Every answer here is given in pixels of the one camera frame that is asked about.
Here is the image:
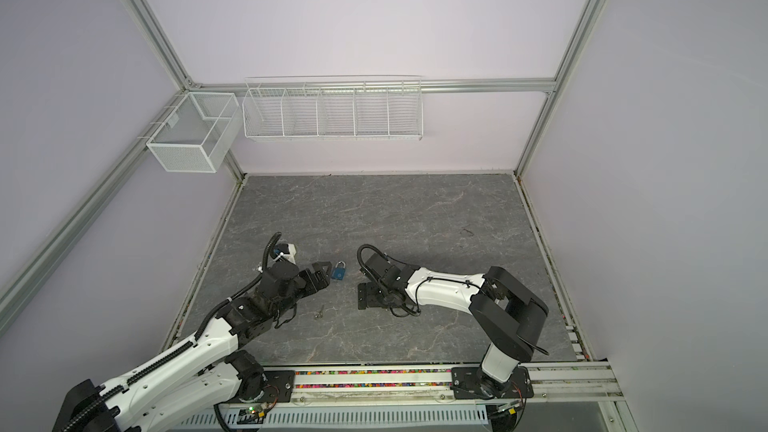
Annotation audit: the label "blue padlock larger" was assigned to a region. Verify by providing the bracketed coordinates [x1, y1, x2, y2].
[331, 261, 346, 281]

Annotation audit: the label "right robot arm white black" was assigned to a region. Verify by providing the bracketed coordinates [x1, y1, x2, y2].
[356, 244, 549, 399]

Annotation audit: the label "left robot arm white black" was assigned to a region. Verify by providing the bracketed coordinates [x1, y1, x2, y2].
[53, 257, 332, 431]

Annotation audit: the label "white mesh box basket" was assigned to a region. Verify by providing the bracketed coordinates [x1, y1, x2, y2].
[147, 92, 243, 173]

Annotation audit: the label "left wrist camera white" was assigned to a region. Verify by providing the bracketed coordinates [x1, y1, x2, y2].
[270, 242, 297, 264]

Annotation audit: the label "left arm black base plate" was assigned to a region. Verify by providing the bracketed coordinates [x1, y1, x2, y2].
[237, 369, 296, 404]

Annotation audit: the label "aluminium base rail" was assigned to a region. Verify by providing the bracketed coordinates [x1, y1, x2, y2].
[263, 362, 623, 407]

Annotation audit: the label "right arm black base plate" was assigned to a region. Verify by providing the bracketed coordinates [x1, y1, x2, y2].
[450, 366, 534, 400]

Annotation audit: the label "white vented cable duct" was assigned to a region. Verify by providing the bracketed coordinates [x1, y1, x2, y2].
[134, 404, 491, 432]

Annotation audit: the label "white wire divided basket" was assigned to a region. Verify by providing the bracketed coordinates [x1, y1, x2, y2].
[242, 75, 424, 141]

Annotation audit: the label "aluminium frame profiles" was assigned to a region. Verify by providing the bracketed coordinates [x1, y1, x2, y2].
[0, 0, 631, 337]

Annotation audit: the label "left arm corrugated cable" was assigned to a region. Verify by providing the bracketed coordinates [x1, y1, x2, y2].
[59, 263, 283, 432]

